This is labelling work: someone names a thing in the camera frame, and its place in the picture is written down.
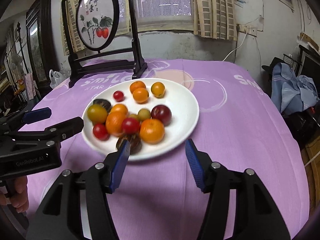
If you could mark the blue clothes pile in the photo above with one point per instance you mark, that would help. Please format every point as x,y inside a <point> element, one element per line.
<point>291,93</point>

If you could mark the white plastic bag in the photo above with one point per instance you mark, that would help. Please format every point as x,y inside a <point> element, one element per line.
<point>56,78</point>

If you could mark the dark water chestnut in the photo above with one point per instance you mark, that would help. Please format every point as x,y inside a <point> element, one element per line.
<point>104,103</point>
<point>133,139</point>

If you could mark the dark red plum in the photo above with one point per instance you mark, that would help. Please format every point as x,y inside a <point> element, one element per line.
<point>162,113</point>

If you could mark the large orange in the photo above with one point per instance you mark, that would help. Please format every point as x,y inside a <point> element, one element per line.
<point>152,131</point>
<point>114,123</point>

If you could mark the purple tablecloth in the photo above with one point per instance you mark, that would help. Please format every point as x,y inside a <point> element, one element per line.
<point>240,127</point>

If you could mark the orange kumquat far right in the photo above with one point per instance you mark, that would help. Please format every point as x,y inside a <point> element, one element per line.
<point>158,89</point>

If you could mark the orange kumquat front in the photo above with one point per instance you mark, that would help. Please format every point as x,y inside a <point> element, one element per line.
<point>121,108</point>

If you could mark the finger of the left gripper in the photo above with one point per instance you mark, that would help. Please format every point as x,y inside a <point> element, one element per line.
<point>62,128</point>
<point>26,117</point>

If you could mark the beige checked curtain left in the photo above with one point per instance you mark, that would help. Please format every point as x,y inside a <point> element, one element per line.
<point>77,44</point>

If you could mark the small tan longan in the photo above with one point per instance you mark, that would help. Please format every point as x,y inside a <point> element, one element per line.
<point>134,116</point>
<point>144,114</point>

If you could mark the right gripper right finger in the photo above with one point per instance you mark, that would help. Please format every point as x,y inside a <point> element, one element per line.
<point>256,213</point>

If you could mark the orange kumquat middle right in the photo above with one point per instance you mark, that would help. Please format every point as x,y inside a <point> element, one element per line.
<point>140,95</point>

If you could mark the pink hanging cloth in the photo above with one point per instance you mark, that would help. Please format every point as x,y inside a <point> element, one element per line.
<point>29,86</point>

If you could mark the standing electric fan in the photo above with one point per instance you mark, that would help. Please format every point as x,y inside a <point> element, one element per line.
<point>16,66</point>

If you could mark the orange kumquat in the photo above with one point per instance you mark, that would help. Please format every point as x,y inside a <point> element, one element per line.
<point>121,108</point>
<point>135,85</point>
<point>158,89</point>
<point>140,95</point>

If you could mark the dark wooden cabinet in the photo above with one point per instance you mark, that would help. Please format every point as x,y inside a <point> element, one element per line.
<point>40,43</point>

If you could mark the beige checked curtain right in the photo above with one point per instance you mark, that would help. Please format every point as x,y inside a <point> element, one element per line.
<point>214,19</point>

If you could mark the black framed round screen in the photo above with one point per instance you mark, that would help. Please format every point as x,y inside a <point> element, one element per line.
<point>97,22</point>

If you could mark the person's left hand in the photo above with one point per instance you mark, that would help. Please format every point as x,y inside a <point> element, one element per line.
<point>19,199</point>

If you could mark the yellow-green round fruit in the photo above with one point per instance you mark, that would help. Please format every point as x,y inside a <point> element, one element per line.
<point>97,114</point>

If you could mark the orange kumquat back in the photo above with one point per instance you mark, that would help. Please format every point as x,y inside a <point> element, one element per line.
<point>135,85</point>

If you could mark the white oval plate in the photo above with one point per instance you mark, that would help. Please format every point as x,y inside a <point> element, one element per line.
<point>180,100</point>

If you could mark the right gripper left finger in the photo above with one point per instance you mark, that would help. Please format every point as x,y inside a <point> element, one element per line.
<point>59,214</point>

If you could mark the red cherry tomato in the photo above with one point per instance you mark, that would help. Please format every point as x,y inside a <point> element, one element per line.
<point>100,132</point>
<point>118,96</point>
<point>130,126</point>

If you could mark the beige checked curtain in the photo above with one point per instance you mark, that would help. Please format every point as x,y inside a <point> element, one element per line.
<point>77,44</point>
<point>214,19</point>

